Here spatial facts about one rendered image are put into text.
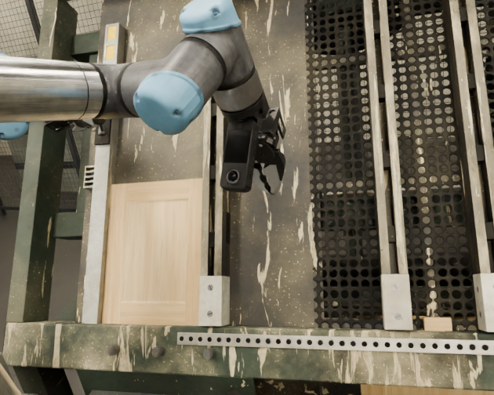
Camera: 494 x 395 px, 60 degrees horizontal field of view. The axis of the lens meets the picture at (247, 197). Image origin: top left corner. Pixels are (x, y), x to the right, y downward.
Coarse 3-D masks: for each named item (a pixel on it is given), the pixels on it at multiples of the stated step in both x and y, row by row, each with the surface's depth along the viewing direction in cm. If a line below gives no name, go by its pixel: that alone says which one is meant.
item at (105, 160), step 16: (112, 128) 133; (112, 144) 133; (96, 160) 132; (112, 160) 132; (96, 176) 131; (112, 176) 132; (96, 192) 129; (96, 208) 128; (96, 224) 127; (96, 240) 126; (96, 256) 125; (96, 272) 124; (96, 288) 123; (96, 304) 122; (96, 320) 121
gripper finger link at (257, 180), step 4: (256, 164) 75; (260, 164) 76; (264, 164) 81; (256, 168) 75; (260, 168) 76; (256, 172) 76; (260, 172) 76; (252, 176) 77; (256, 176) 76; (260, 176) 77; (264, 176) 78; (252, 180) 78; (256, 180) 77; (260, 180) 77; (264, 180) 78; (256, 184) 78; (260, 184) 78; (264, 184) 78; (268, 184) 79; (260, 188) 79; (264, 188) 78; (268, 188) 79; (268, 192) 79
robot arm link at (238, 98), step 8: (256, 72) 63; (248, 80) 68; (256, 80) 63; (240, 88) 61; (248, 88) 62; (256, 88) 63; (216, 96) 63; (224, 96) 62; (232, 96) 62; (240, 96) 62; (248, 96) 63; (256, 96) 64; (224, 104) 64; (232, 104) 63; (240, 104) 63; (248, 104) 63
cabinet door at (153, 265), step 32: (128, 192) 129; (160, 192) 126; (192, 192) 124; (128, 224) 127; (160, 224) 124; (192, 224) 121; (128, 256) 125; (160, 256) 122; (192, 256) 119; (128, 288) 123; (160, 288) 120; (192, 288) 117; (128, 320) 120; (160, 320) 118; (192, 320) 116
